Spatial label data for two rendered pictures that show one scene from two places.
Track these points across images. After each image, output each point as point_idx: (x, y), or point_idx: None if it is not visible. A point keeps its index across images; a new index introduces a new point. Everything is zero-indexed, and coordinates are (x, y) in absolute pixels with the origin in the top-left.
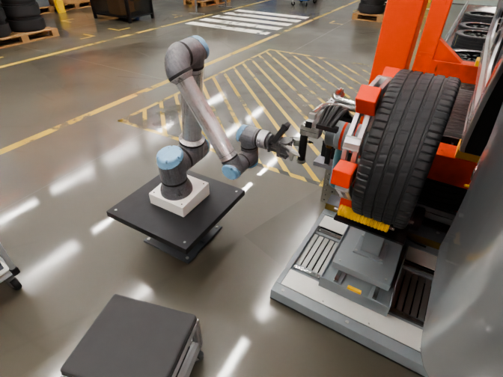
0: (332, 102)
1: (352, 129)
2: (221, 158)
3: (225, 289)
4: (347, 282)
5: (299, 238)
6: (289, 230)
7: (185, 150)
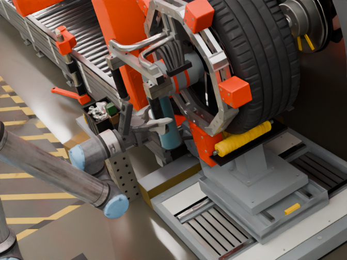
0: (130, 53)
1: (207, 49)
2: (99, 198)
3: None
4: (277, 213)
5: (172, 247)
6: (152, 254)
7: (9, 258)
